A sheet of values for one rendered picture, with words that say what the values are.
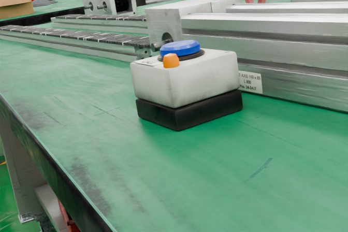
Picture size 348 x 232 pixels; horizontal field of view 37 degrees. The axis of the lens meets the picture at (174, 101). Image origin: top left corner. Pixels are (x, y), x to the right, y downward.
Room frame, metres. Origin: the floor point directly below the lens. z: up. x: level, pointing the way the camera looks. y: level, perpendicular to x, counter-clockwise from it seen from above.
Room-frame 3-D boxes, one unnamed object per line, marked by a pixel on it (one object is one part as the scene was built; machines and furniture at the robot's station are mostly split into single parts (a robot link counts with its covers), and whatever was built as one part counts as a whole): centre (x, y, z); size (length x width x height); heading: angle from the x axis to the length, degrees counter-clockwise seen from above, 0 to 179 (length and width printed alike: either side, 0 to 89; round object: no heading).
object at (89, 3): (1.80, 0.20, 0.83); 0.11 x 0.10 x 0.10; 124
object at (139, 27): (1.37, 0.11, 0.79); 0.96 x 0.04 x 0.03; 30
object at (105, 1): (1.69, 0.15, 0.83); 0.11 x 0.10 x 0.10; 121
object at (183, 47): (0.51, -0.01, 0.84); 0.04 x 0.04 x 0.02
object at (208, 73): (0.52, -0.02, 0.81); 0.10 x 0.08 x 0.06; 120
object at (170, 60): (0.47, 0.00, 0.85); 0.01 x 0.01 x 0.01
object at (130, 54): (1.27, 0.27, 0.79); 0.96 x 0.04 x 0.03; 30
